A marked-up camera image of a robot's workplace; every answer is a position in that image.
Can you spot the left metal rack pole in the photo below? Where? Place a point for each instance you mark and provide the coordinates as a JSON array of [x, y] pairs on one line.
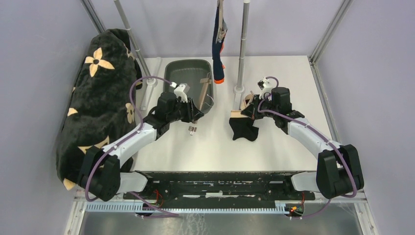
[[136, 47]]

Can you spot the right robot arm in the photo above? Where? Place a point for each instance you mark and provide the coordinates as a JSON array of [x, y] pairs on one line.
[[338, 170]]

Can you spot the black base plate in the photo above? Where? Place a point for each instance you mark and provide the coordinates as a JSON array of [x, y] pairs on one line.
[[221, 190]]

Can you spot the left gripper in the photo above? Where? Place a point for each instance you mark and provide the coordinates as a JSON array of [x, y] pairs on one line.
[[193, 112]]

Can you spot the white right pole base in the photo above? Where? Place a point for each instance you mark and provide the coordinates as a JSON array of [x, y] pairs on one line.
[[238, 97]]

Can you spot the black underwear white waistband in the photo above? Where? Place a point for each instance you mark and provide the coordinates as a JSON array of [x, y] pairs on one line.
[[242, 125]]

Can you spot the right metal rack pole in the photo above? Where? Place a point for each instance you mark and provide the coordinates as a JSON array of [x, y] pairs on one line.
[[246, 7]]

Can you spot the black floral plush blanket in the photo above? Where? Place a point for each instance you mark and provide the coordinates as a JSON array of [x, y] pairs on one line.
[[100, 109]]

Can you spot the navy orange underwear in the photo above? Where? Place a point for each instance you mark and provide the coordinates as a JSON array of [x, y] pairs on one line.
[[216, 49]]

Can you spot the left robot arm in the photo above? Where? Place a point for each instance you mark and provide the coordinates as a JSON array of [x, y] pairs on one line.
[[101, 173]]

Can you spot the wooden clip hanger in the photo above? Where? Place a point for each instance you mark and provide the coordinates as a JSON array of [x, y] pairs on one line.
[[221, 24], [206, 82]]

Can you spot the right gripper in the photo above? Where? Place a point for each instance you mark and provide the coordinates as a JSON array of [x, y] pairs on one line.
[[252, 110]]

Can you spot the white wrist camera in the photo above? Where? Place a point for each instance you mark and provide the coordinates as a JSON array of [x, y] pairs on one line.
[[267, 84], [180, 91]]

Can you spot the grey plastic basin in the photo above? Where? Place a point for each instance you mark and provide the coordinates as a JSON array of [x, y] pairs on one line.
[[191, 71]]

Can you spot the metal rack pole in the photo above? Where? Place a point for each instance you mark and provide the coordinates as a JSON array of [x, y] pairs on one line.
[[246, 7], [136, 47]]

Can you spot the grey cable duct strip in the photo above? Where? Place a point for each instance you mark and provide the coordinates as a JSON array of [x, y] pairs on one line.
[[138, 207]]

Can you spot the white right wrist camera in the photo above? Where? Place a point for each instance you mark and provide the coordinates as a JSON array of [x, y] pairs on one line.
[[267, 84]]

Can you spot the aluminium frame rail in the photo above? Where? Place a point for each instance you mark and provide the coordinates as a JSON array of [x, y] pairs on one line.
[[329, 32]]

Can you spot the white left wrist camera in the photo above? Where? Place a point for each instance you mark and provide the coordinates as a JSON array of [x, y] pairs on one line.
[[180, 91]]

